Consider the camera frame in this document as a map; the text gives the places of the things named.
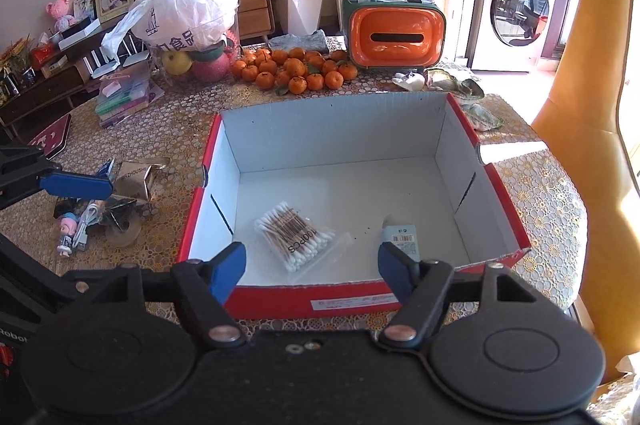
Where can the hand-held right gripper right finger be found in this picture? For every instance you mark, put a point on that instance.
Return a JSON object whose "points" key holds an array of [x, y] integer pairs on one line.
{"points": [[394, 269]]}

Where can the yellow round fruit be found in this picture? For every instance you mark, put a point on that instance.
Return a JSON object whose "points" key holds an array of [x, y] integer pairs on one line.
{"points": [[176, 62]]}

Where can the yellow chair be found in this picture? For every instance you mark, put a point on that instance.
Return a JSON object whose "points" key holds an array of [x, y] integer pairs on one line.
{"points": [[585, 105]]}

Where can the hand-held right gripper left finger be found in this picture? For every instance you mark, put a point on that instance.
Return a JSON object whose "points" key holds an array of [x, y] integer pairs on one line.
{"points": [[229, 274]]}

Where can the white plastic bag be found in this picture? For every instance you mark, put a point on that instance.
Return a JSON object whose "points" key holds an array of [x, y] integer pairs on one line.
{"points": [[185, 12]]}

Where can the cotton swab pack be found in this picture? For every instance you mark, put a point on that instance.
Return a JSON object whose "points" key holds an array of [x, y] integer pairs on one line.
{"points": [[294, 236]]}

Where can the red cardboard box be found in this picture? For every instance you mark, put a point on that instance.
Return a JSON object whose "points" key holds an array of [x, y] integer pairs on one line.
{"points": [[345, 140]]}

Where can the pile of tangerines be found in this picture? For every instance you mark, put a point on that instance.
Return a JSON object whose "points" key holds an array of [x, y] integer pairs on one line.
{"points": [[295, 72]]}

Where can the orange green tissue box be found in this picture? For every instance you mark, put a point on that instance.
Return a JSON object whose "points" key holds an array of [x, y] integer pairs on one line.
{"points": [[395, 37]]}

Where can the small standing picture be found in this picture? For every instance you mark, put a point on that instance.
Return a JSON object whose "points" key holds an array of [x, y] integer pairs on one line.
{"points": [[85, 7]]}

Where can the wooden drawer cabinet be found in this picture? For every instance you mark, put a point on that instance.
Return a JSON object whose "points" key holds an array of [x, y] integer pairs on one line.
{"points": [[254, 10]]}

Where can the grey cloth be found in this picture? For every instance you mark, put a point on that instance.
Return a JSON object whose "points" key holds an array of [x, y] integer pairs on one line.
{"points": [[300, 41]]}

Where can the red gift box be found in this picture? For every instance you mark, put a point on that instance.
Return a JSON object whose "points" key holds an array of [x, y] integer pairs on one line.
{"points": [[41, 54]]}

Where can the flower bouquet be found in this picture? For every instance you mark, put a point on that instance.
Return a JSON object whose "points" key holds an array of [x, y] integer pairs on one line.
{"points": [[17, 52]]}

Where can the pink teddy bear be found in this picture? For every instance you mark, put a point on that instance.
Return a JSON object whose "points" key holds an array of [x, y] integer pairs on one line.
{"points": [[61, 12]]}

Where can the red tin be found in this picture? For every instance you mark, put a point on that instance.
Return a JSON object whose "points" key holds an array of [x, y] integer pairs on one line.
{"points": [[50, 137]]}

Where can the white flat box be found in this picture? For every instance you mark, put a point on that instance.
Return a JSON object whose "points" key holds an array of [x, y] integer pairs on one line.
{"points": [[82, 35]]}

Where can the dark wooden television stand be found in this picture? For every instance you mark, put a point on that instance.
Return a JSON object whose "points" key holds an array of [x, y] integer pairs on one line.
{"points": [[45, 87]]}

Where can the blue snack packet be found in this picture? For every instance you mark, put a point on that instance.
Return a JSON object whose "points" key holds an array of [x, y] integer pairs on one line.
{"points": [[89, 225]]}

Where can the clear tape roll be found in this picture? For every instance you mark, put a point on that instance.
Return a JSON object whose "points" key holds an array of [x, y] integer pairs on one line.
{"points": [[124, 232]]}

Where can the pink apple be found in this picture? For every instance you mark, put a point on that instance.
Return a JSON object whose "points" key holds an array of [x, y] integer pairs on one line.
{"points": [[211, 67]]}

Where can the green patterned cloth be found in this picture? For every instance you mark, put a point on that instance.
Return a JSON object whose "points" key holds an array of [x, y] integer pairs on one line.
{"points": [[460, 90]]}

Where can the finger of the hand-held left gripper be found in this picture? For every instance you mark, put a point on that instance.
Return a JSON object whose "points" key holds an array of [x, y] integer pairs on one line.
{"points": [[75, 186], [25, 270]]}

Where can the green fruit bowl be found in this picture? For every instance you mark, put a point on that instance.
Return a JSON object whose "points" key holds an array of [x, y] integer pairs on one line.
{"points": [[207, 54]]}

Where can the white planter pot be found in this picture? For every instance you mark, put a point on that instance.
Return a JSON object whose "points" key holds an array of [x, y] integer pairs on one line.
{"points": [[306, 12]]}

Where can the silver foil packet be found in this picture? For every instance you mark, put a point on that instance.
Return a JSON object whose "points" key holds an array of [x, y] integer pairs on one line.
{"points": [[134, 180]]}

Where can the white router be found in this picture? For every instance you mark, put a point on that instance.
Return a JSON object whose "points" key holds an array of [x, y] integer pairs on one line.
{"points": [[107, 57]]}

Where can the pink-haired doll figurine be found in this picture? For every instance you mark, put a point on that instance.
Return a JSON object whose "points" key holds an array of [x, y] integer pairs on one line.
{"points": [[67, 232]]}

